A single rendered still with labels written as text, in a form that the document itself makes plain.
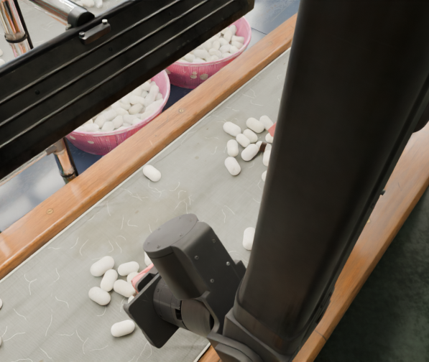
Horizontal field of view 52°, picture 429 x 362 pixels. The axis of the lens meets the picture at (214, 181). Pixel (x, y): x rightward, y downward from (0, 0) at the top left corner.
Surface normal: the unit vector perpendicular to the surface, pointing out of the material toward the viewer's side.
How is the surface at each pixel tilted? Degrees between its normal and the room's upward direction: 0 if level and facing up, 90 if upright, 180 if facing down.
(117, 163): 0
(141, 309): 49
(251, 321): 87
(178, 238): 41
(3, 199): 0
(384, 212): 0
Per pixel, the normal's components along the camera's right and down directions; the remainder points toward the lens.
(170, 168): 0.02, -0.63
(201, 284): -0.64, 0.55
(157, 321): 0.60, -0.04
